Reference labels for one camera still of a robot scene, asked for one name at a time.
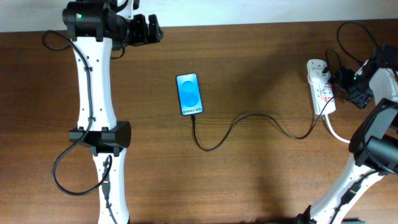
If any blue Samsung Galaxy smartphone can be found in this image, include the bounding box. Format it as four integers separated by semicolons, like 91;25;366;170
176;73;203;116

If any black USB charging cable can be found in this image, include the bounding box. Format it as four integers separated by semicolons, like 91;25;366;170
191;49;343;152

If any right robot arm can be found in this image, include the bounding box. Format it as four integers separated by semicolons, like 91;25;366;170
294;45;397;223

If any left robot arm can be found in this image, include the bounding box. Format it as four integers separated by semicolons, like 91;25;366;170
62;0;164;223

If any white USB charger adapter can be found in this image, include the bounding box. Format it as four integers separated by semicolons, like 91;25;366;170
307;69;331;85

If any white power strip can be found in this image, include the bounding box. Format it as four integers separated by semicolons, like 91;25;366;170
307;59;336;115

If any right black camera cable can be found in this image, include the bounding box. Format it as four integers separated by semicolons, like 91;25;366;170
326;20;398;224

